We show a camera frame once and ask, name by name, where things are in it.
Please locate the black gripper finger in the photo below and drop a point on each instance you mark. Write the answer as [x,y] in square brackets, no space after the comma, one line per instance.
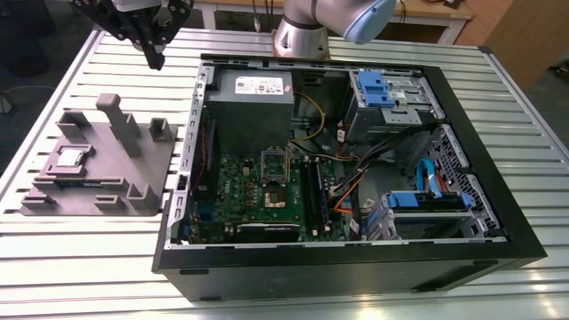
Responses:
[111,20]
[178,16]

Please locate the silver CPU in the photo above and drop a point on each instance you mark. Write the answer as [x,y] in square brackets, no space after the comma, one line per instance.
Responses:
[71,158]

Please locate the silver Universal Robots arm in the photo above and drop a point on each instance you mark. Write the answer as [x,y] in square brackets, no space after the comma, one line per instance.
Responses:
[303,36]

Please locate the black CPU socket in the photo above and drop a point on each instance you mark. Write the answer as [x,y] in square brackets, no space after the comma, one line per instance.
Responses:
[274,199]

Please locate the black table corner cap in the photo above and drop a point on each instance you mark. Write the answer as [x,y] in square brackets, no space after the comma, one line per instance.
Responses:
[101,26]
[486,50]

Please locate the grey power supply unit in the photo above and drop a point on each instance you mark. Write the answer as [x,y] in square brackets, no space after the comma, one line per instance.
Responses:
[250,113]

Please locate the grey parts rack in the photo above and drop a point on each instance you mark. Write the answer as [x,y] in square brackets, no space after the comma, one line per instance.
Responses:
[111,166]

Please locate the blue plastic disk carrier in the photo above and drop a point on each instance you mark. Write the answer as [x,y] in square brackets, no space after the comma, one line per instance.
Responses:
[376,90]

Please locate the thin metal locking lever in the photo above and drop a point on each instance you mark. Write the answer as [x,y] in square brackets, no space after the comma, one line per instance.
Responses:
[291,163]

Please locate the green motherboard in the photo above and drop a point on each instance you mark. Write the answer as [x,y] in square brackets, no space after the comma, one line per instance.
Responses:
[237,200]

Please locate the silver drive cage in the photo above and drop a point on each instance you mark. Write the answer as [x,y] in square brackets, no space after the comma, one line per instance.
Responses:
[391,123]

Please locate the black RAM slot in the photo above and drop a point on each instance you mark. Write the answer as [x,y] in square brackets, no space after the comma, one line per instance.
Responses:
[317,196]
[310,196]
[305,196]

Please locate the black graphics card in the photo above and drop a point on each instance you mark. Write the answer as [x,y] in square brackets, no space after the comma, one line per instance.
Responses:
[267,233]

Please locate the black disk in blue carrier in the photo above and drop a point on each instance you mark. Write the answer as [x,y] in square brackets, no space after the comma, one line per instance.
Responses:
[403,201]

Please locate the brown wooden cabinet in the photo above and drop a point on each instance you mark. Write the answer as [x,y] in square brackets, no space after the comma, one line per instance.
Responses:
[524,33]

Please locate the silver disk bay cage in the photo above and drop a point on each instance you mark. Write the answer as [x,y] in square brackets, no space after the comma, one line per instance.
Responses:
[427,216]

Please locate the black open PC case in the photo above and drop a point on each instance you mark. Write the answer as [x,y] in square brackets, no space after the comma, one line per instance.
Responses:
[311,276]

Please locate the wooden desk with white frame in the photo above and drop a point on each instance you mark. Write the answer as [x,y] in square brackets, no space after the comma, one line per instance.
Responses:
[444,11]

